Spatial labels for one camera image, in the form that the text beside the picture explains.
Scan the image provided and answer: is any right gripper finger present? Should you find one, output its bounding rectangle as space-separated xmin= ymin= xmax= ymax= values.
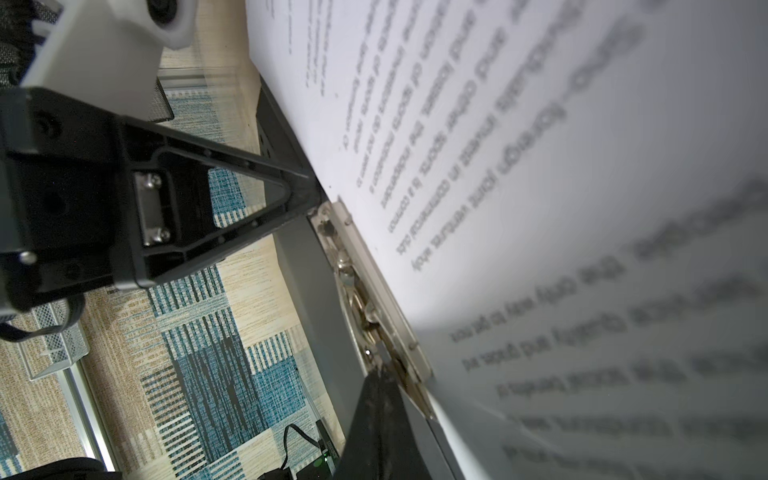
xmin=333 ymin=369 xmax=431 ymax=480

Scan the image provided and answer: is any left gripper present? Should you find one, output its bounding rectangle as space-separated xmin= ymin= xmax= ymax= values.
xmin=1 ymin=87 xmax=321 ymax=312

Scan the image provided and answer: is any orange black file folder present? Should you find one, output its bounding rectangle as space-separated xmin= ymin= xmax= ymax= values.
xmin=255 ymin=87 xmax=462 ymax=479

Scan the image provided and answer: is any white wire mesh basket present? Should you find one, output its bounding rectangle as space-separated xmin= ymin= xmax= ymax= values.
xmin=13 ymin=300 xmax=90 ymax=382

